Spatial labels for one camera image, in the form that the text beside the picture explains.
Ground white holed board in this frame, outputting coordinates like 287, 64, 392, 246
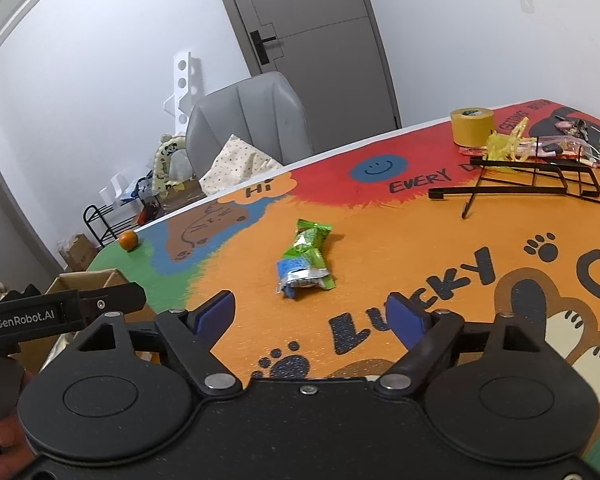
161, 50, 201, 134

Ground yellow plastic wrappers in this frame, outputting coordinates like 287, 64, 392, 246
485, 117, 536, 161

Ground red object by shoe rack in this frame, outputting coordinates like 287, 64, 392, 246
137, 200, 161, 226

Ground black door handle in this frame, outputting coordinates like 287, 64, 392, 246
250, 30, 277, 65

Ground black metal shoe rack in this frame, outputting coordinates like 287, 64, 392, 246
83, 195, 154, 250

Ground blue bag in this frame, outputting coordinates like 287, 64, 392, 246
122, 177, 154, 199

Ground clear bag of small items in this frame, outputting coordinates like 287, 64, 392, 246
530, 115, 600, 167

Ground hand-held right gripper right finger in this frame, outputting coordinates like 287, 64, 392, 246
372, 292, 569, 402

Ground grey room door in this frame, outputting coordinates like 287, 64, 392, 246
207, 0, 401, 159

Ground bright green snack packet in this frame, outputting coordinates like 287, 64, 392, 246
282, 218, 333, 261

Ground person's left hand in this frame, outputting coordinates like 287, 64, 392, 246
0, 412, 31, 480

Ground panda print seat ring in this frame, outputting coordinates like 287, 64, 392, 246
150, 134, 189, 196

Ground black wire rack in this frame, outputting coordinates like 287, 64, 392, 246
428, 152, 600, 220

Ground brown cardboard box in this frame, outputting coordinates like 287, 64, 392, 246
10, 269, 162, 377

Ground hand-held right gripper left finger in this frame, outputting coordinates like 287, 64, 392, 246
67, 290, 244, 402

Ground white paper sheets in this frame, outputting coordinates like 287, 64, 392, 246
100, 172, 131, 201

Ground dotted white cushion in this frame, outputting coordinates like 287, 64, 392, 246
199, 134, 285, 196

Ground yellow tape roll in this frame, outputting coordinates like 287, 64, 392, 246
450, 107, 495, 147

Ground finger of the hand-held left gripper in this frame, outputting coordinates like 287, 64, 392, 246
77, 282, 148, 329

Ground blue and green snack packet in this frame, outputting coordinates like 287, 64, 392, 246
276, 247, 337, 301

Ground small floor cardboard box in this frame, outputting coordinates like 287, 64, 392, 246
57, 234, 99, 271

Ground grey padded chair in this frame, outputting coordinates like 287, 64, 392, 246
185, 71, 315, 182

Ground grey side door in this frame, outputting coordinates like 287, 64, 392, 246
0, 125, 62, 287

